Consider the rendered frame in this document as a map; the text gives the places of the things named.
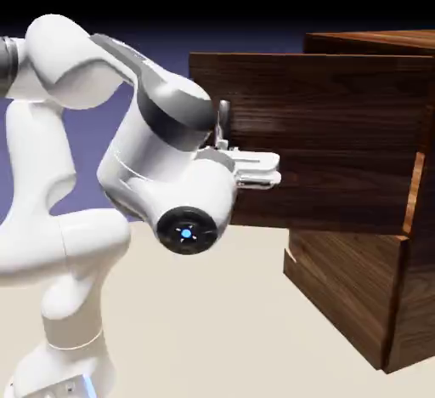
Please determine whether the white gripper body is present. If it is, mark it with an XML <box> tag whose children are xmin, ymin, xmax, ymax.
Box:
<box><xmin>232</xmin><ymin>150</ymin><xmax>283</xmax><ymax>190</ymax></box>

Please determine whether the curved silver door handle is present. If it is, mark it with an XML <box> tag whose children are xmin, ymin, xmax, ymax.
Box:
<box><xmin>216</xmin><ymin>99</ymin><xmax>233</xmax><ymax>149</ymax></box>

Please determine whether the dark wood cabinet door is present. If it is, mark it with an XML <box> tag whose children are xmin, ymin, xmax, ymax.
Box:
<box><xmin>188</xmin><ymin>52</ymin><xmax>435</xmax><ymax>236</ymax></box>
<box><xmin>283</xmin><ymin>229</ymin><xmax>410</xmax><ymax>371</ymax></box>

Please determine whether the dark wood cabinet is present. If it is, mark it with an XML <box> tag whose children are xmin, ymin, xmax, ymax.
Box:
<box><xmin>283</xmin><ymin>29</ymin><xmax>435</xmax><ymax>375</ymax></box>

